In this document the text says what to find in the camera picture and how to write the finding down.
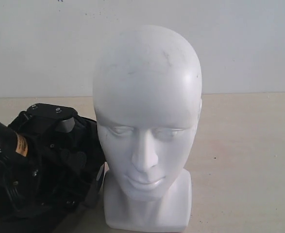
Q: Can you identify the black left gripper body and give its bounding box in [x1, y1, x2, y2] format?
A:
[0, 103, 79, 222]

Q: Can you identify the black helmet with tinted visor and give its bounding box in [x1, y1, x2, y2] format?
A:
[8, 108, 105, 210]

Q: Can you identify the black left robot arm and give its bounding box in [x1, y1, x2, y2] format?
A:
[0, 104, 89, 221]

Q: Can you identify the white mannequin head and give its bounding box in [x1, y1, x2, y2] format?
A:
[93, 25, 202, 224]

